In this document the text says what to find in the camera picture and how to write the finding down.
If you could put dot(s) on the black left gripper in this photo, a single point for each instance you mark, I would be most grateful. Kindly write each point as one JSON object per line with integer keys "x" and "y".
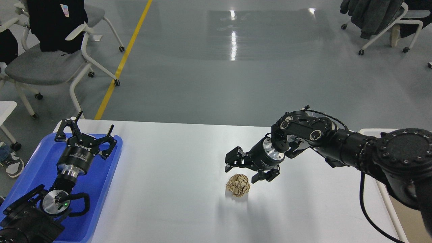
{"x": 77, "y": 154}

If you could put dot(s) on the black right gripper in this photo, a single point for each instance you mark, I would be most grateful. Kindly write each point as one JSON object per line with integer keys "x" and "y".
{"x": 262, "y": 157}

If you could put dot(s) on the brown paper ball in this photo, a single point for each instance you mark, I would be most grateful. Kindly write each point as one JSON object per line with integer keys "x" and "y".
{"x": 238, "y": 185}

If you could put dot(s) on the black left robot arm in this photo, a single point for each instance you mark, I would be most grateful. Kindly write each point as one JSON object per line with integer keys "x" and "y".
{"x": 60, "y": 194}

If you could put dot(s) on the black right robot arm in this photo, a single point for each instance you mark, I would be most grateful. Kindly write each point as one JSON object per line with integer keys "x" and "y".
{"x": 297, "y": 131}

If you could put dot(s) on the yellow floor tape line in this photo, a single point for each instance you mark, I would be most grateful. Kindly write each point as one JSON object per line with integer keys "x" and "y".
{"x": 105, "y": 101}

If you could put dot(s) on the blue plastic tray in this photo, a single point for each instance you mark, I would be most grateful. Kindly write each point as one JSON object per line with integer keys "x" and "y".
{"x": 42, "y": 169}

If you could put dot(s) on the grey white sneaker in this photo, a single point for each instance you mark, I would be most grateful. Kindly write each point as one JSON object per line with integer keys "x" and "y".
{"x": 12, "y": 163}

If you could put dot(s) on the grey white office chair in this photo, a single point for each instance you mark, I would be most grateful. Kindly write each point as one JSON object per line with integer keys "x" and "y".
{"x": 45, "y": 68}

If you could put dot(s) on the black jacket on chair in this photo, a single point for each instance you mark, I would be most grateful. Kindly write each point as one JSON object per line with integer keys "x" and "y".
{"x": 51, "y": 21}

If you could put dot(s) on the far grey office chair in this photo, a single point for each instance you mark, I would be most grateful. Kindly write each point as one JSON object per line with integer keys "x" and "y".
{"x": 95, "y": 15}

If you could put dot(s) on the beige plastic bin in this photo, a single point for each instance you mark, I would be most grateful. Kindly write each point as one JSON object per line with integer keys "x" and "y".
{"x": 391, "y": 202}

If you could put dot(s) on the dark grey hanging jacket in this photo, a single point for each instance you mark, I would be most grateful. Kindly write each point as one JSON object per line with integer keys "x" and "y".
{"x": 371, "y": 16}

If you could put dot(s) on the white chair right background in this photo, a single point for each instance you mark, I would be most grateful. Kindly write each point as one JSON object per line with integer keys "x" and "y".
{"x": 412, "y": 17}

